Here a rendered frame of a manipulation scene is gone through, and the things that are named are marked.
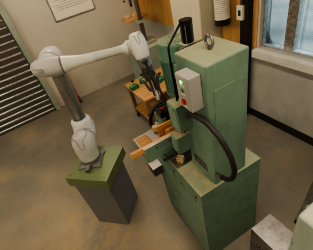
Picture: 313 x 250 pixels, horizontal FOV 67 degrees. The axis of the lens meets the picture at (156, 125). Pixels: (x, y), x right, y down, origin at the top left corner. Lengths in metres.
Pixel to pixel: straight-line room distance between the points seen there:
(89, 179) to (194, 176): 0.78
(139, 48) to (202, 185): 0.88
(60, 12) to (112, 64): 1.14
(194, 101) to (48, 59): 0.91
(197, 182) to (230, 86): 0.62
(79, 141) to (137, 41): 0.78
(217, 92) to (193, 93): 0.10
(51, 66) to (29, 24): 2.54
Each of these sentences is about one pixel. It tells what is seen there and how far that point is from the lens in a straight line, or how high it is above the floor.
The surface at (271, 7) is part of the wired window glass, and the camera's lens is 2.57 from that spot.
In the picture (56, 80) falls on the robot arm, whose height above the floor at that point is 1.33.
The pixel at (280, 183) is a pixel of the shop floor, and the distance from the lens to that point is 2.44.
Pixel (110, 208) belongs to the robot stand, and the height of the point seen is 0.25.
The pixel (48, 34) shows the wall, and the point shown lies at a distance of 4.07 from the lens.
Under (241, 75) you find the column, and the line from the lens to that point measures 1.06.
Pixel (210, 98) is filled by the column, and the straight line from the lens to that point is 0.99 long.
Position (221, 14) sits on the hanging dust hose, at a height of 1.20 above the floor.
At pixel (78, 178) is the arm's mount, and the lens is 1.85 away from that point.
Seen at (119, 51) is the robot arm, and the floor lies 1.39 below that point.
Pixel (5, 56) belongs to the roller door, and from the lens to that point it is 4.05.
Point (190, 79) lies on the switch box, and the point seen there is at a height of 1.48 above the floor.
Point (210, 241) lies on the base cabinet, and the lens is 1.83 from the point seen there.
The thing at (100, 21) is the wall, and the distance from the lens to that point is 4.23.
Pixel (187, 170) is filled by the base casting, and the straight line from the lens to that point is 1.46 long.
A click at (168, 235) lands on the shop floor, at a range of 2.17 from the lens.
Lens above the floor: 1.92
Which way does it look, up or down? 38 degrees down
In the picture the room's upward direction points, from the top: 15 degrees counter-clockwise
